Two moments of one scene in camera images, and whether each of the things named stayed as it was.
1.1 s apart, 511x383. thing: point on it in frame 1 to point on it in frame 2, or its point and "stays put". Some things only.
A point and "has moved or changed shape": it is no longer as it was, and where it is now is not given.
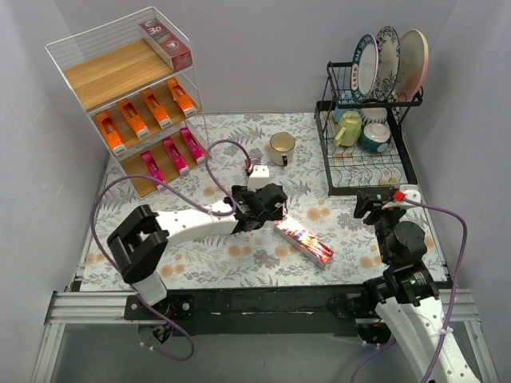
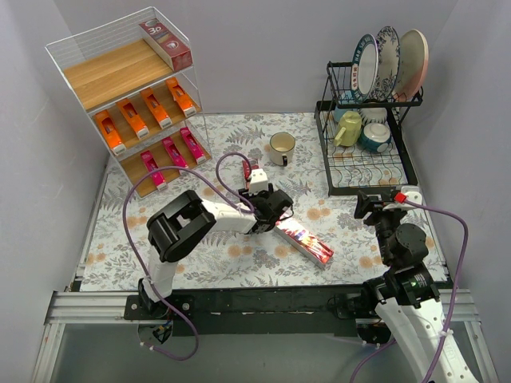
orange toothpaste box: (180, 96) stays put
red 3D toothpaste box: (281, 211) has moved or changed shape
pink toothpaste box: (176, 155) stays put
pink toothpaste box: (153, 169) stays put
